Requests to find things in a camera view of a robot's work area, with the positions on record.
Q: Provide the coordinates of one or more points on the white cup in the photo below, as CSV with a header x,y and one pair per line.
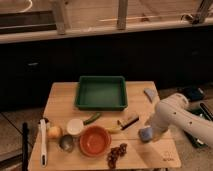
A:
x,y
75,127

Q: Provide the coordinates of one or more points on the green chili pepper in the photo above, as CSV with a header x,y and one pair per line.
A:
x,y
92,119

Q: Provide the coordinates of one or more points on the bunch of dark grapes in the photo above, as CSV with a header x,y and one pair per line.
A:
x,y
115,153

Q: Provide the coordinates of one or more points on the blue sponge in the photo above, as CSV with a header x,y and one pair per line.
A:
x,y
145,134

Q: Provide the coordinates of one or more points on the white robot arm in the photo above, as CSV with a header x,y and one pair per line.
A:
x,y
173,110

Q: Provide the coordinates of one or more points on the white handled utensil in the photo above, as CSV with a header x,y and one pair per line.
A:
x,y
43,129

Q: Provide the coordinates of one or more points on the green plastic tray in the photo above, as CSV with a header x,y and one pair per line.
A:
x,y
101,93

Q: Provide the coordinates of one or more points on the black pole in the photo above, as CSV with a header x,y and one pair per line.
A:
x,y
25,147

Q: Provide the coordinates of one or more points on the yellow onion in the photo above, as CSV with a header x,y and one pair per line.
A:
x,y
54,132

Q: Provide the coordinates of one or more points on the wooden scrub brush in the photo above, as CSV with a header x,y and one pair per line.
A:
x,y
128,120

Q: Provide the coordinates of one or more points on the small grey blue cloth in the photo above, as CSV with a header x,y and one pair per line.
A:
x,y
151,94

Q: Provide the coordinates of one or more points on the orange bowl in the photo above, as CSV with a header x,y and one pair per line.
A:
x,y
94,141

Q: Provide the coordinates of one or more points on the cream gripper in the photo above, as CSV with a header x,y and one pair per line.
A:
x,y
156,135

